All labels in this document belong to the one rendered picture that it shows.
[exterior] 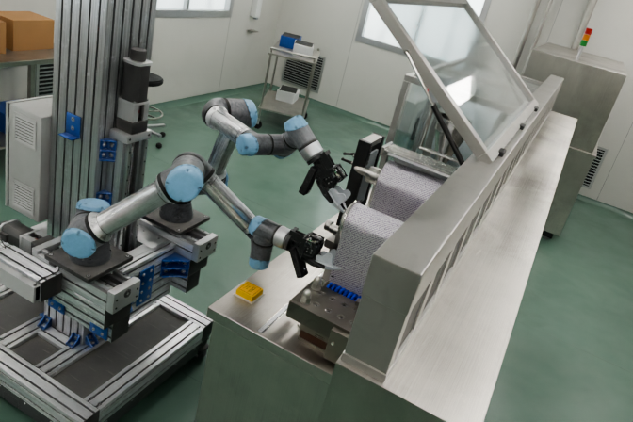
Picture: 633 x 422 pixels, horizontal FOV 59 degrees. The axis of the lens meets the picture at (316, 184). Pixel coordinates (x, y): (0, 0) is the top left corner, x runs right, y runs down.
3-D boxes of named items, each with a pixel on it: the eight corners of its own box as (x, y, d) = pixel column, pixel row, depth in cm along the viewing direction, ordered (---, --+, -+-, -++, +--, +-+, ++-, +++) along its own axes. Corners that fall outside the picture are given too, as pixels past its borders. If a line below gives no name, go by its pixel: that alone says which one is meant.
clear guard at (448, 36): (464, 6, 238) (465, 5, 238) (531, 102, 236) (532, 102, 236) (377, -1, 148) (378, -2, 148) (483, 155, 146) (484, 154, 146)
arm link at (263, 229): (256, 231, 206) (260, 210, 203) (281, 242, 202) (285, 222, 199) (244, 237, 200) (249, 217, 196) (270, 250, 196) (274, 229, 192)
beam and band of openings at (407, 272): (538, 106, 358) (551, 72, 349) (551, 110, 355) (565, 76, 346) (339, 360, 95) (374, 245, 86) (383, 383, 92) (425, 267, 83)
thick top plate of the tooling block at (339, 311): (308, 294, 193) (312, 280, 191) (415, 348, 179) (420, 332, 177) (285, 316, 180) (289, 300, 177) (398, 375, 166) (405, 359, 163)
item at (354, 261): (328, 283, 193) (340, 236, 186) (390, 313, 185) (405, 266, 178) (327, 284, 193) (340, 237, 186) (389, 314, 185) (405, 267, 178)
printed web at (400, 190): (362, 267, 231) (395, 155, 211) (414, 292, 222) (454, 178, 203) (319, 310, 197) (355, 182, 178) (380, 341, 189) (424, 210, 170)
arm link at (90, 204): (112, 227, 214) (115, 196, 209) (104, 245, 202) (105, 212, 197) (79, 222, 212) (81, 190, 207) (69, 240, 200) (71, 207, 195)
